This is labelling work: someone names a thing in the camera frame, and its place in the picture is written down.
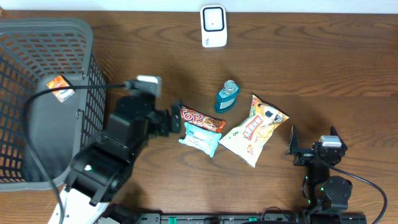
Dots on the orange Top chocolate bar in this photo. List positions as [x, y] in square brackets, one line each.
[201, 120]

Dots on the yellow wiper bag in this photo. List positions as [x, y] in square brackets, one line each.
[248, 139]

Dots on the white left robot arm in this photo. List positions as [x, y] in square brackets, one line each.
[99, 171]

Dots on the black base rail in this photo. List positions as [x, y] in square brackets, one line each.
[268, 217]

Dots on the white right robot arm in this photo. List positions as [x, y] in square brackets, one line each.
[327, 194]

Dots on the grey plastic basket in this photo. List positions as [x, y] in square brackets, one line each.
[51, 83]

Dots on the teal wet wipes pack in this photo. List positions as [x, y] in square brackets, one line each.
[202, 139]

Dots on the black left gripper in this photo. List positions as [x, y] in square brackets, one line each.
[175, 123]

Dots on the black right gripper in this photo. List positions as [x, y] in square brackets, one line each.
[293, 146]

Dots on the blue mouthwash bottle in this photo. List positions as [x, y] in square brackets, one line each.
[226, 98]

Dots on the white barcode scanner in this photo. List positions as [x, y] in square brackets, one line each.
[214, 31]

